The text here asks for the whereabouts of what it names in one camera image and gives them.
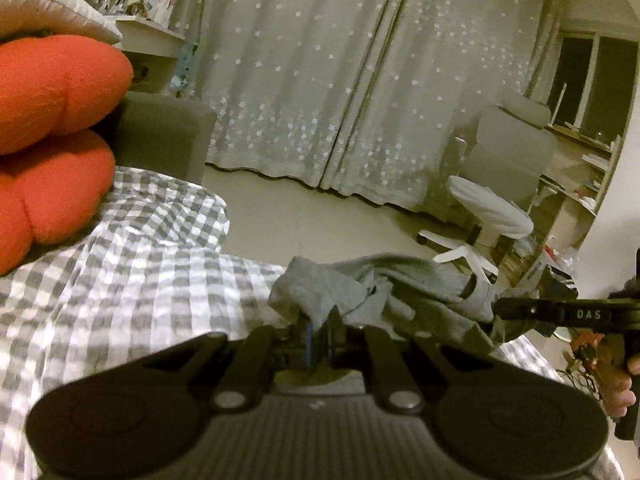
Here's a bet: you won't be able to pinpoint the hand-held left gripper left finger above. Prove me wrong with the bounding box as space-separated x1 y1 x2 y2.
137 310 316 411

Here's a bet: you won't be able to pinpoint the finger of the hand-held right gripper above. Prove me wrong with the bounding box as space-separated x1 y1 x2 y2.
492 298 541 322

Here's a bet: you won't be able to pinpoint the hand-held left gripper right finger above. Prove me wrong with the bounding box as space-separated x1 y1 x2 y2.
320 307 501 416

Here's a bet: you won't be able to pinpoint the grey t-shirt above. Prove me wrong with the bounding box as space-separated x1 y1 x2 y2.
267 255 523 356

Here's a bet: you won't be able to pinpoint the person's right hand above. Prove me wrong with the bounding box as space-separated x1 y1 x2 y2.
597 332 640 418

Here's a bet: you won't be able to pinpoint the orange dried flowers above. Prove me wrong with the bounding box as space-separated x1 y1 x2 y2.
560 332 608 401

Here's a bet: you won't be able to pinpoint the white office chair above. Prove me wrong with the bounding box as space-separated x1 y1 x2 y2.
417 95 558 281

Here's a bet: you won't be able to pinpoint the grey checkered blanket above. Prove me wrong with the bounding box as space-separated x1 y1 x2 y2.
0 165 626 480

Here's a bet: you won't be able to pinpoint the white desk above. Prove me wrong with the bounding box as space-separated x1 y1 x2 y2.
520 125 621 271

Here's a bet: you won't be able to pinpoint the dark window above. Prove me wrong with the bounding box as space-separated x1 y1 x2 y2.
547 30 631 143

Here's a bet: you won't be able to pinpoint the star patterned curtain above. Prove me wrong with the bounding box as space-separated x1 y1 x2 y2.
165 0 561 213

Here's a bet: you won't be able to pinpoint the dark green sofa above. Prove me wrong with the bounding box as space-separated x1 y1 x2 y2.
102 91 218 186

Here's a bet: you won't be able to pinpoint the blue printed box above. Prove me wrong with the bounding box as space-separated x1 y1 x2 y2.
167 42 198 96

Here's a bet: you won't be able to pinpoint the low white cabinet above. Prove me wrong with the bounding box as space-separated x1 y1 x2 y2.
114 14 190 96

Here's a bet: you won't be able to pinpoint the red lobed cushion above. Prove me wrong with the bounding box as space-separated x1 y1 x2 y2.
0 34 135 277

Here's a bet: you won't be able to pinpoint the white pillow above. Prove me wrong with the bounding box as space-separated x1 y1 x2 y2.
0 0 123 46

